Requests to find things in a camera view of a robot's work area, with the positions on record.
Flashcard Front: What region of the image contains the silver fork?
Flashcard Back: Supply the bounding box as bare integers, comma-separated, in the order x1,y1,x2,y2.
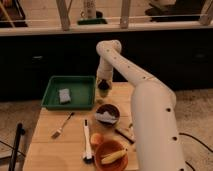
51,112,75,139

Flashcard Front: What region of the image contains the black chair leg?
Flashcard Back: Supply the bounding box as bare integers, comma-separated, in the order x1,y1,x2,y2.
8,123,25,171

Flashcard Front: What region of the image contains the grey sponge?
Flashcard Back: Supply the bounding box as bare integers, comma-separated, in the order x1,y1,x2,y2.
59,89,71,103

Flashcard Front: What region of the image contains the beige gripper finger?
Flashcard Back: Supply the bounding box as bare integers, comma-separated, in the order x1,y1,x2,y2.
107,80,112,90
96,80,100,90

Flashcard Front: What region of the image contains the crumpled white cloth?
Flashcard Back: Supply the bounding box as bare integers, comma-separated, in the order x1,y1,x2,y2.
95,112,118,124

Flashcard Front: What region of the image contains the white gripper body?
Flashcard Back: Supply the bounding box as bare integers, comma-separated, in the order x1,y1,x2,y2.
97,58,113,80

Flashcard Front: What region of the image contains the yellow corn cob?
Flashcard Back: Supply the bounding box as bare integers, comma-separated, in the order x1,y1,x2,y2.
101,149,127,165

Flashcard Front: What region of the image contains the green base plate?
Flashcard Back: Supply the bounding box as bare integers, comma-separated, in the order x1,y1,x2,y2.
77,18,108,25

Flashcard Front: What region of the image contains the dark green cup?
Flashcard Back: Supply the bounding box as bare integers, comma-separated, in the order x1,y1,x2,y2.
98,80,109,98

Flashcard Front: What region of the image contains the orange bowl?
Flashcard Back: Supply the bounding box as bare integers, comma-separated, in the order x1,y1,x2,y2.
94,140,128,171

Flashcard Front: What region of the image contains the orange fruit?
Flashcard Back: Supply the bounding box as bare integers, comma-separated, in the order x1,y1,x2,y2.
90,133,104,146

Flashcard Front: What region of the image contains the dark brown bowl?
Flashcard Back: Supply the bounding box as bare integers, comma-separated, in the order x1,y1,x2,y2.
95,104,120,126

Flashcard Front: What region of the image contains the black cable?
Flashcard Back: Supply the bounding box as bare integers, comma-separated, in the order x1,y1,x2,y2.
179,132,213,171

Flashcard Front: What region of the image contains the green plastic tray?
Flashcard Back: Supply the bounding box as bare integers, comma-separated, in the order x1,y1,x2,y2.
41,76,95,110

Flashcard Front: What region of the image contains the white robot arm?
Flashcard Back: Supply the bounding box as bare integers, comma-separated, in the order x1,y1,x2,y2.
96,40,187,171

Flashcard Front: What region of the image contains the dark brown block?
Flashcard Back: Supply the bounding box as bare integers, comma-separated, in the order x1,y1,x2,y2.
115,128,135,144

